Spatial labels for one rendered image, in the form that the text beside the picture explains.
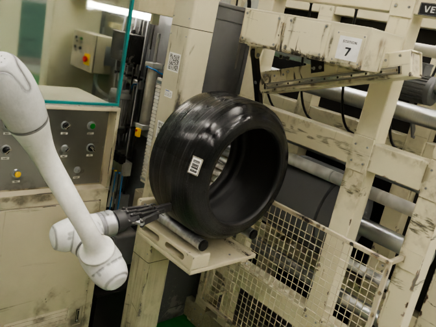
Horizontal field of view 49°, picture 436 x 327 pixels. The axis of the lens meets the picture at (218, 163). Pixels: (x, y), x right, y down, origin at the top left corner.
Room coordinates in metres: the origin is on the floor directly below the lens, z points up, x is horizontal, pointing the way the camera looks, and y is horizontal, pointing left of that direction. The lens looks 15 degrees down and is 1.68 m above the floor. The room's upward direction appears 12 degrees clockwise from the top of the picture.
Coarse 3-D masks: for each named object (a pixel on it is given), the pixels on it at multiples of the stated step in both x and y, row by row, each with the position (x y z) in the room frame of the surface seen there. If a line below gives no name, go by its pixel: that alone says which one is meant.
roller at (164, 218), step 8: (160, 216) 1.81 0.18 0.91; (168, 216) 1.80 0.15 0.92; (168, 224) 1.77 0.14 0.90; (176, 224) 1.75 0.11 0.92; (176, 232) 1.73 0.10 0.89; (184, 232) 1.70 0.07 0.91; (192, 232) 1.69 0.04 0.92; (192, 240) 1.66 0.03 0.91; (200, 240) 1.65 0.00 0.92; (200, 248) 1.63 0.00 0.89
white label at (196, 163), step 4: (192, 160) 1.57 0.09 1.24; (196, 160) 1.57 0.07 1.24; (200, 160) 1.56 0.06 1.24; (192, 164) 1.57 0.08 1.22; (196, 164) 1.56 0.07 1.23; (200, 164) 1.56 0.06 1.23; (192, 168) 1.57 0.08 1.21; (196, 168) 1.56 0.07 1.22; (188, 172) 1.57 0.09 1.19; (192, 172) 1.56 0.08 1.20; (196, 172) 1.56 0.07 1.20
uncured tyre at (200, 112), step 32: (224, 96) 1.80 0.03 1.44; (192, 128) 1.64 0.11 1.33; (224, 128) 1.63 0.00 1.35; (256, 128) 2.04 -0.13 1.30; (160, 160) 1.66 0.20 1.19; (256, 160) 2.06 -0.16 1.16; (160, 192) 1.67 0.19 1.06; (192, 192) 1.57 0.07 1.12; (224, 192) 2.03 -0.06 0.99; (256, 192) 1.99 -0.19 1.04; (192, 224) 1.62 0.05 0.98; (224, 224) 1.69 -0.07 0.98
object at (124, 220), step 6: (114, 210) 1.48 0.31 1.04; (120, 210) 1.49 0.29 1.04; (120, 216) 1.46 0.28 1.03; (126, 216) 1.47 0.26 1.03; (138, 216) 1.52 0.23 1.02; (120, 222) 1.45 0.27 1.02; (126, 222) 1.46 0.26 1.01; (132, 222) 1.48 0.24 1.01; (120, 228) 1.45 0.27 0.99; (126, 228) 1.47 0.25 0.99
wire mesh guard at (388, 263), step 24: (240, 264) 2.11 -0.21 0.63; (264, 264) 2.02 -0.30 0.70; (336, 264) 1.78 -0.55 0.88; (360, 264) 1.71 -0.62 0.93; (216, 288) 2.19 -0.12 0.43; (312, 288) 1.83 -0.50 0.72; (360, 288) 1.69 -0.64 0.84; (384, 288) 1.64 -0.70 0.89; (216, 312) 2.16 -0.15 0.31; (240, 312) 2.07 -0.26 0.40
